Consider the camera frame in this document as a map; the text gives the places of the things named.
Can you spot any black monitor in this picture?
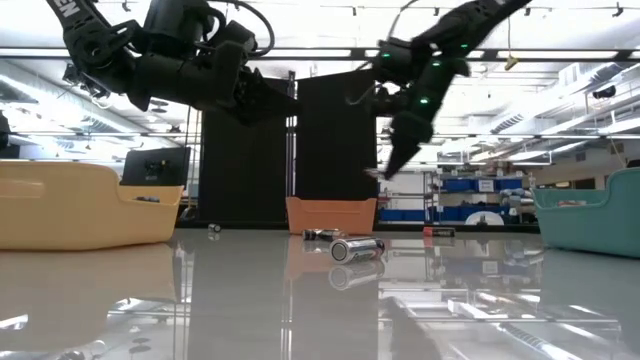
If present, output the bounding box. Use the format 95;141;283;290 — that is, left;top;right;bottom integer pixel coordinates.
121;145;193;189

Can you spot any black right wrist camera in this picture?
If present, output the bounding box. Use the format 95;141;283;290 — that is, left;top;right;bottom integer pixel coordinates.
370;85;404;119

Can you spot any yellow hanging hook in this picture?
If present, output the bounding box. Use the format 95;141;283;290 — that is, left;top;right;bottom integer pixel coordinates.
503;17;520;72

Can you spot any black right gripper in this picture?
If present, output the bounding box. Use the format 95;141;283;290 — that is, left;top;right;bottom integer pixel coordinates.
383;74;454;180

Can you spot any yellow plastic bin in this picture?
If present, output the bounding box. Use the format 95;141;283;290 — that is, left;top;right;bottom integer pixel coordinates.
0;160;184;252

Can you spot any orange plastic bin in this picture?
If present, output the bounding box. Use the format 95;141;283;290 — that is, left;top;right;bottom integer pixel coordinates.
285;196;378;236

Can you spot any black overhead frame beam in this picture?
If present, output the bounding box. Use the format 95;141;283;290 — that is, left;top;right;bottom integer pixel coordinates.
0;45;640;64

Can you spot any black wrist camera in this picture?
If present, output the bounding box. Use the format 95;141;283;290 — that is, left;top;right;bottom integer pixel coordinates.
370;85;404;119
212;20;260;57

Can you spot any small dark battery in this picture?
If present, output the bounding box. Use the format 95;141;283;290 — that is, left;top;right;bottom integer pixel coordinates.
301;228;346;242

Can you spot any black partition screen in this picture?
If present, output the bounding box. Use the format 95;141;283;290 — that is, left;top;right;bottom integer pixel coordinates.
199;69;379;226

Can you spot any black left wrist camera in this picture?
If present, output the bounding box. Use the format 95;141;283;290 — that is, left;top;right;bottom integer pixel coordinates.
212;20;260;57

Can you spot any green plastic bin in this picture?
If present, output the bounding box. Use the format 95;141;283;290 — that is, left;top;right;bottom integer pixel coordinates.
531;167;640;260

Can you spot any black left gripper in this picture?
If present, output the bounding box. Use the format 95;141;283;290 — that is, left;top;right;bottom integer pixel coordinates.
174;40;303;126

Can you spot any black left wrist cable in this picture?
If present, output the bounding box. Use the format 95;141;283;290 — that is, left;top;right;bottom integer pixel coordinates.
207;0;276;59

